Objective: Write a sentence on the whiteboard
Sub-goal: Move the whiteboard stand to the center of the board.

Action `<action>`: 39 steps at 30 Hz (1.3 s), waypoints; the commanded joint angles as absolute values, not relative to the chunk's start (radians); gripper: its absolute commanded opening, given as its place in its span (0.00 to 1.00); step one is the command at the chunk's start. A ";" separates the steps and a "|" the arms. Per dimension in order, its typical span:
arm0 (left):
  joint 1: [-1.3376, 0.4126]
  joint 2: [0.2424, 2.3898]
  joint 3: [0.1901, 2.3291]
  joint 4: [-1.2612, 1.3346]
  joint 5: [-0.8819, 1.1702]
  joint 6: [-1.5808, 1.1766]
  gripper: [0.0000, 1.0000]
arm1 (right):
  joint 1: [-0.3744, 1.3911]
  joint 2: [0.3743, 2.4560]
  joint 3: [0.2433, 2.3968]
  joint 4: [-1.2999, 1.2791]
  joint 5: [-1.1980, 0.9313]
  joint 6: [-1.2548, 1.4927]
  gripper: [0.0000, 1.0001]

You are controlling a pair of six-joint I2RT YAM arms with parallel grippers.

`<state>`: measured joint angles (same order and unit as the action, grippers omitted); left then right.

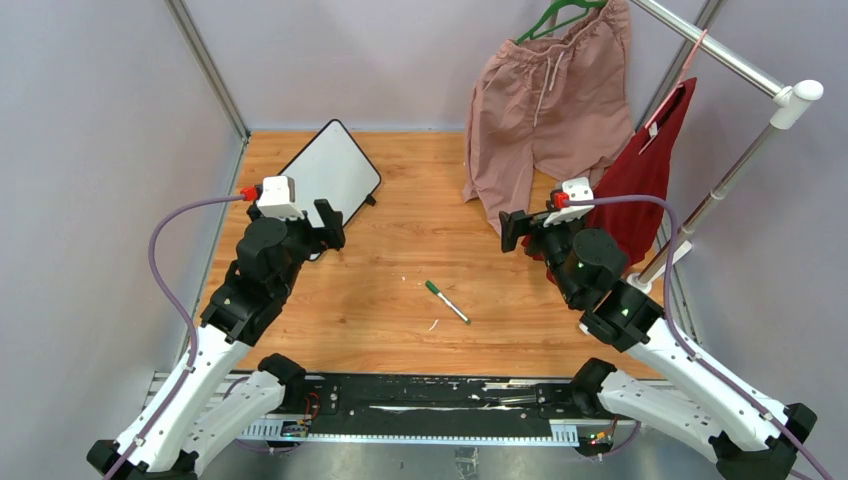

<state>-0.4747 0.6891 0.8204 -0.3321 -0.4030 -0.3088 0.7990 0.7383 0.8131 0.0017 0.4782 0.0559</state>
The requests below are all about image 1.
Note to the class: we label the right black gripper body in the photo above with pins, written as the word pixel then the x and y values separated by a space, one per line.
pixel 554 241

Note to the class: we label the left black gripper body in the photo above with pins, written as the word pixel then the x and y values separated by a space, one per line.
pixel 304 240

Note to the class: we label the small black-framed whiteboard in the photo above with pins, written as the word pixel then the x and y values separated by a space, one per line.
pixel 334 167

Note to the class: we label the green whiteboard marker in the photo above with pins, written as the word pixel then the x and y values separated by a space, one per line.
pixel 455 309

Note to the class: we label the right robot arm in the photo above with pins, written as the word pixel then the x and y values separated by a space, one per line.
pixel 744 433

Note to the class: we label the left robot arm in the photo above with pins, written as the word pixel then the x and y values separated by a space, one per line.
pixel 199 371

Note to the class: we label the dark red garment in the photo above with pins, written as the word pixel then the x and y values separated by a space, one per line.
pixel 634 224

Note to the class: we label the pink shorts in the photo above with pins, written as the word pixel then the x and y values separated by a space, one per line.
pixel 556 105

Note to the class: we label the pink clothes hanger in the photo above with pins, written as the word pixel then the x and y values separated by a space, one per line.
pixel 651 125

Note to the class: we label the green clothes hanger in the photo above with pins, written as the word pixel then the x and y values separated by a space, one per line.
pixel 550 22

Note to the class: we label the metal clothes rack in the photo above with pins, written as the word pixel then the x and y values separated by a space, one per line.
pixel 753 88

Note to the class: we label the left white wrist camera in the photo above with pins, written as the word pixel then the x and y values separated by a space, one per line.
pixel 277 199

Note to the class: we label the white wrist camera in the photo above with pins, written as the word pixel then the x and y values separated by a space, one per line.
pixel 277 199
pixel 560 206

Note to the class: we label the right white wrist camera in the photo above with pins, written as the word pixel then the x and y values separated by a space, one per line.
pixel 560 206

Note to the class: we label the aluminium rail frame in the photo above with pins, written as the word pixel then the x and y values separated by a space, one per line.
pixel 586 439

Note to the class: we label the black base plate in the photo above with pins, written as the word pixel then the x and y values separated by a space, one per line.
pixel 419 408

